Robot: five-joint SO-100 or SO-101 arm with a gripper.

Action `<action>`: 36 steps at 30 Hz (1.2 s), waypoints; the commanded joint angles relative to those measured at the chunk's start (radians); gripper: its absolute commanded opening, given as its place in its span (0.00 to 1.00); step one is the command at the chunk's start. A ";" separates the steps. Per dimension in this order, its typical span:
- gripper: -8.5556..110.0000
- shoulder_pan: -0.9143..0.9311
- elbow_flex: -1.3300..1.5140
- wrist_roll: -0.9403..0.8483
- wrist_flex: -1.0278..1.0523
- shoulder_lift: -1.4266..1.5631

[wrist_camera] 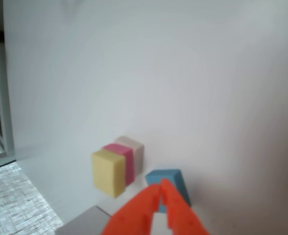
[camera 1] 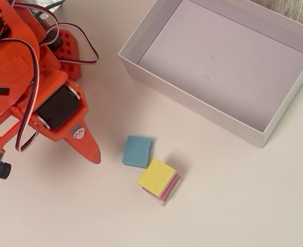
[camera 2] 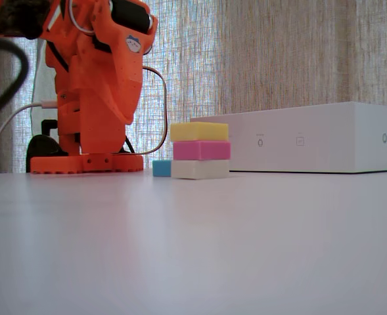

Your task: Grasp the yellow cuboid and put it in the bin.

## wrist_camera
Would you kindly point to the white shelf unit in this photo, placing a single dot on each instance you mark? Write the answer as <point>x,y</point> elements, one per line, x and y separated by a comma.
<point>4,98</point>

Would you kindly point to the blue foam cuboid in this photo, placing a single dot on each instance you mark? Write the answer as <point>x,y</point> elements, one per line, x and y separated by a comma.
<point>183,191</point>

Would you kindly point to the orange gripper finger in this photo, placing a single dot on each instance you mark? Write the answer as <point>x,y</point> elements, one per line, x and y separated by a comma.
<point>134,215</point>
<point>180,218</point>

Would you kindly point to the yellow foam cuboid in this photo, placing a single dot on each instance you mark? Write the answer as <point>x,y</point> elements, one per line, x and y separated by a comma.
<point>107,171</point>

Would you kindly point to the pink foam cuboid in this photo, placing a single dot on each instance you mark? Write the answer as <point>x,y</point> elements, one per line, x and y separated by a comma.
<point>129,166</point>

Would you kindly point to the white foam cuboid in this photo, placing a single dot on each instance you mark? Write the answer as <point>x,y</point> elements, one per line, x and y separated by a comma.
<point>137,156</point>

